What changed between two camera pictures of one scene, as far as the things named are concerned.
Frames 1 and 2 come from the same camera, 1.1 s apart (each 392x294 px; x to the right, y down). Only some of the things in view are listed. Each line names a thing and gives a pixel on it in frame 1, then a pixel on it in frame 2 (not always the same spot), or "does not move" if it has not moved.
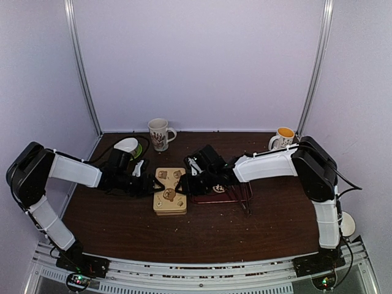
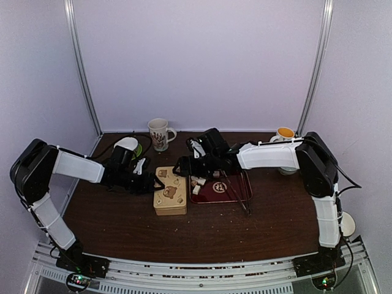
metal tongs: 245,199 does not move
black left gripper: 146,189 does not move
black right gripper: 191,189 → 192,170
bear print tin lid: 168,199 does not move
